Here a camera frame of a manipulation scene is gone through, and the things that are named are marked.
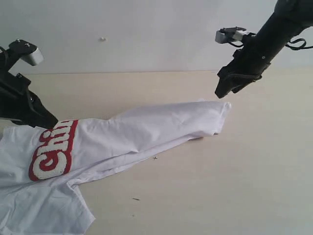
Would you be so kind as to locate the right wrist camera black silver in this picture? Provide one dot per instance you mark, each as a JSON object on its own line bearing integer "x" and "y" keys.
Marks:
{"x": 230, "y": 35}

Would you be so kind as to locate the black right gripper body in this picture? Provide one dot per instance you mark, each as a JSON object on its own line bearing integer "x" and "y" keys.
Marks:
{"x": 247, "y": 67}

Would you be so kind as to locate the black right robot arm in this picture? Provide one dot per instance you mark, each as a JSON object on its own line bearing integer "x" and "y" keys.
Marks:
{"x": 289, "y": 19}

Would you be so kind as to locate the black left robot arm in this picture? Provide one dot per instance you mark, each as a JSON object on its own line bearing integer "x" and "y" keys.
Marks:
{"x": 5, "y": 66}

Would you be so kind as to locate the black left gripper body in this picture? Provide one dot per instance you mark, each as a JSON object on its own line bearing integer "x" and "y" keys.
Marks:
{"x": 20, "y": 105}

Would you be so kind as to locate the left wrist camera black silver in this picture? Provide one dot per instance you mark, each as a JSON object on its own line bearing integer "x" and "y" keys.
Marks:
{"x": 28, "y": 52}

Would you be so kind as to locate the white t-shirt red lettering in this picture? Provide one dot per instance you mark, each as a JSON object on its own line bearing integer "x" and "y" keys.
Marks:
{"x": 41, "y": 169}

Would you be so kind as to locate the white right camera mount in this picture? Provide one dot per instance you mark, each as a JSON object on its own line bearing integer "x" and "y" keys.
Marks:
{"x": 246, "y": 34}

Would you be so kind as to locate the wrist camera black silver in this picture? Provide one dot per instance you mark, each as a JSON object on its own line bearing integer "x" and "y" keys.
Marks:
{"x": 230, "y": 35}
{"x": 28, "y": 52}

